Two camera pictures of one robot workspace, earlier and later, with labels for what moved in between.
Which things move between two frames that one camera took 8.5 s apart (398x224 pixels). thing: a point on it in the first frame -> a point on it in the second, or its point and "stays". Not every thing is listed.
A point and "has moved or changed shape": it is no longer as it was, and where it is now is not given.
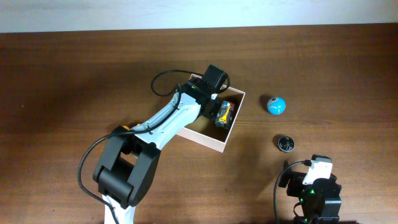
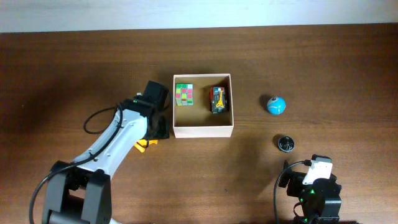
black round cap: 286,144 stays
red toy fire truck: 224,117 has moved or changed shape
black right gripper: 296,180 stays
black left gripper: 214,109 -> 164,129
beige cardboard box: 203,130 has moved or changed shape
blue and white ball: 276,105 stays
